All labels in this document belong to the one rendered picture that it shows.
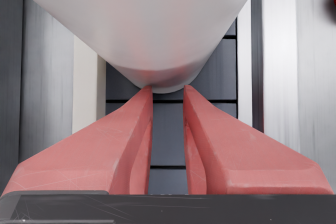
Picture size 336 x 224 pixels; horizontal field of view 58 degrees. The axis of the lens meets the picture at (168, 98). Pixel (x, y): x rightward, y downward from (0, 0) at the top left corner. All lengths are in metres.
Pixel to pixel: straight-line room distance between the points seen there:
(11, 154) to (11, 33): 0.09
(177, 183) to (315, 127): 0.12
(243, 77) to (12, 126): 0.16
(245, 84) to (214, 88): 0.02
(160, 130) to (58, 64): 0.11
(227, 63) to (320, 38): 0.10
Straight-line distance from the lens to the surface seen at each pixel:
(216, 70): 0.18
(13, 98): 0.24
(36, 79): 0.25
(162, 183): 0.18
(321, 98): 0.25
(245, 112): 0.19
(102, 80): 0.16
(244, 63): 0.19
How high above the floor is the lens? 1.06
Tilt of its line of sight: 87 degrees down
